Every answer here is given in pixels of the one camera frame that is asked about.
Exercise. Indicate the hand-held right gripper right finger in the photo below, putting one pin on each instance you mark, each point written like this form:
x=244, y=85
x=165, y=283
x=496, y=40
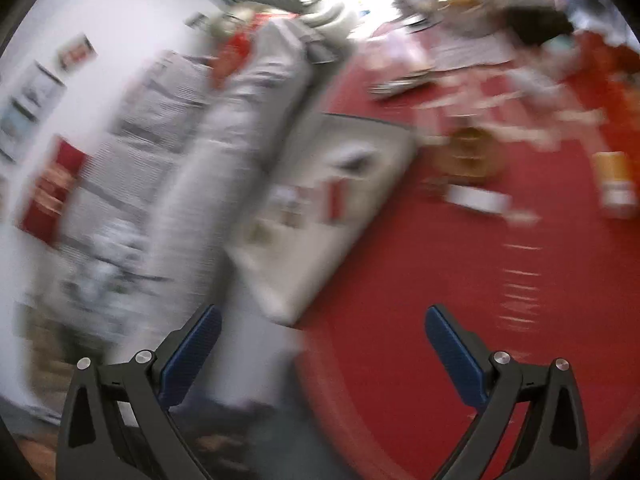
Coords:
x=456, y=360

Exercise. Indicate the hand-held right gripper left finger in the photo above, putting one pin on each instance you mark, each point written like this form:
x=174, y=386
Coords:
x=192, y=355

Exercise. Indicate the grey shallow tray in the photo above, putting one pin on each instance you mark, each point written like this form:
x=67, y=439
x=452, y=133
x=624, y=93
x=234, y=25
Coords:
x=310, y=260

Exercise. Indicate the small square white box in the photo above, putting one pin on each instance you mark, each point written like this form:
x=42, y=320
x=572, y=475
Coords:
x=477, y=198

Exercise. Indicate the red-brown box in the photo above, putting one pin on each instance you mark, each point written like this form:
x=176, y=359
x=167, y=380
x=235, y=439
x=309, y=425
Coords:
x=337, y=201

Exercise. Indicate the yellow label white bottle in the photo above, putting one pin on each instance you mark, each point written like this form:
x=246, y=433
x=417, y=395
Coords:
x=614, y=175

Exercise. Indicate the red printed round table mat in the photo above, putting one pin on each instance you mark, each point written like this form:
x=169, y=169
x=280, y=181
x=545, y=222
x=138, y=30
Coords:
x=450, y=310

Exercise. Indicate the person in grey clothes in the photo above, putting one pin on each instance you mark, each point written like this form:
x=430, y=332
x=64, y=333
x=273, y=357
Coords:
x=215, y=160

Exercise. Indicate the red paper bag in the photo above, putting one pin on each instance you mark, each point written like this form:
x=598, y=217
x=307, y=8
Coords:
x=50, y=190

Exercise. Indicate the brown flat packet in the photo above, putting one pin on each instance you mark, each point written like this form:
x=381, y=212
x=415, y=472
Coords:
x=400, y=85

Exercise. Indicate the white paper sheets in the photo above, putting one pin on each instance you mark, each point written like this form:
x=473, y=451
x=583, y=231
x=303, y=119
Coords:
x=465, y=51

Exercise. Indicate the black case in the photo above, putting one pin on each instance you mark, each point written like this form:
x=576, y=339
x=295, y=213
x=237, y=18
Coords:
x=537, y=25

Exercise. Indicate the wall poster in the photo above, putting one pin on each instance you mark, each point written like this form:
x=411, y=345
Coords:
x=30, y=95
x=75, y=52

